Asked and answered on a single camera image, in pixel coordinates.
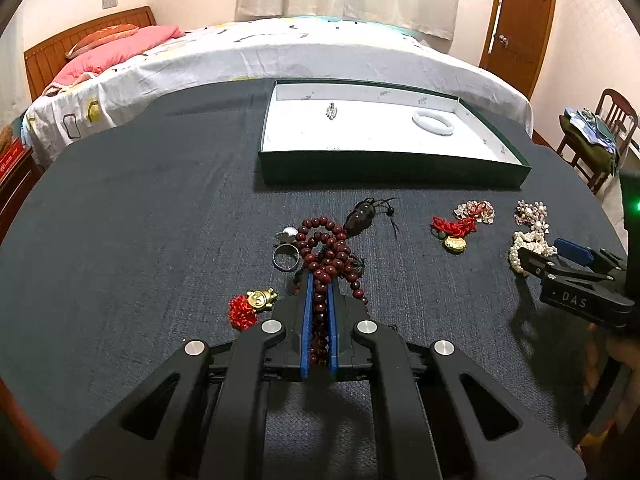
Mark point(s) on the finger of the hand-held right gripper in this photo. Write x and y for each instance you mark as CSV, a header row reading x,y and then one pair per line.
x,y
575,250
570,295

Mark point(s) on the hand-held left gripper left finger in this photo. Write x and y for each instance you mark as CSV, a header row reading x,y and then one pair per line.
x,y
306,325

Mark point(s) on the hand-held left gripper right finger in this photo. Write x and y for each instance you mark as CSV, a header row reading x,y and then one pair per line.
x,y
334,330

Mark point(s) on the green jewelry box white inside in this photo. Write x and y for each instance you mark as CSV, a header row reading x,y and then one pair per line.
x,y
360,130

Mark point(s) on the white jade bangle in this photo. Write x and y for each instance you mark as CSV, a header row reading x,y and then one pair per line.
x,y
415,120

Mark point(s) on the small silver pendant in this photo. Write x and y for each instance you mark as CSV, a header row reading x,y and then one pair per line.
x,y
330,111

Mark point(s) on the pile of clothes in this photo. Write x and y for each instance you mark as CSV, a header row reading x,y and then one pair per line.
x,y
585,145

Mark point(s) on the dark wooden chair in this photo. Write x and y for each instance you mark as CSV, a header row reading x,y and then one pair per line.
x,y
617,105

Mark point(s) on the brown wooden door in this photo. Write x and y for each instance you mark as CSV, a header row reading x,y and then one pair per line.
x,y
520,20

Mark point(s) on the bed with patterned sheet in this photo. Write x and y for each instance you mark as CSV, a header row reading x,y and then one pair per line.
x,y
250,55

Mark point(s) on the wooden nightstand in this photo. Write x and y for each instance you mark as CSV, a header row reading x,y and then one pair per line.
x,y
15,195

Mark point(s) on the pink pillow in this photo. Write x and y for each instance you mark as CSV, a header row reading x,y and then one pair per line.
x,y
110,52

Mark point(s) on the red box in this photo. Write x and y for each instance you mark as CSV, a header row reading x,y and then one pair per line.
x,y
10,160

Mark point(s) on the orange cushion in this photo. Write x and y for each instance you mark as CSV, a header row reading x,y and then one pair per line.
x,y
100,35

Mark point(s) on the wooden headboard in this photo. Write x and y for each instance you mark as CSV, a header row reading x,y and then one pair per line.
x,y
50,55

